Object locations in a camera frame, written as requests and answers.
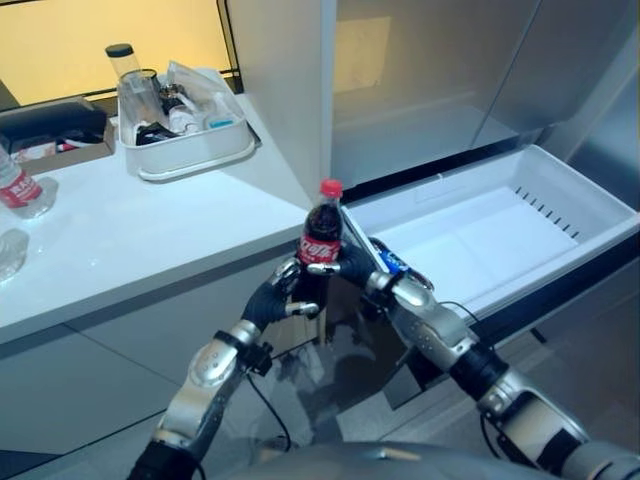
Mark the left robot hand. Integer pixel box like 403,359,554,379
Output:
240,258,321,333

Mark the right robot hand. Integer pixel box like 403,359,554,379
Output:
305,241,377,297

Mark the cola bottle red cap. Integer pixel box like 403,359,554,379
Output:
294,178,345,296

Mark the white refrigerator drawer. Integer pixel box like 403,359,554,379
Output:
341,144,640,321

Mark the silver refrigerator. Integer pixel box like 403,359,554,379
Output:
234,0,640,351

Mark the white kitchen counter cabinet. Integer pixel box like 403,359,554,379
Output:
0,92,321,456

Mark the white plastic storage bin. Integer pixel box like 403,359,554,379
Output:
116,67,263,183

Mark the silver robot torso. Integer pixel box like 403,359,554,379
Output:
234,440,586,480

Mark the clear plastic bag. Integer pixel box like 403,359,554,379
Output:
164,59,236,132

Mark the clear jar black lid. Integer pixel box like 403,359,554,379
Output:
104,43,160,126

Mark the water bottle red label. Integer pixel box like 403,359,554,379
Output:
0,142,60,220

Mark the brown cardboard box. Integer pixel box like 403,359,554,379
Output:
0,97,117,176

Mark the black cable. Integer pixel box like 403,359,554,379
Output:
247,369,292,451

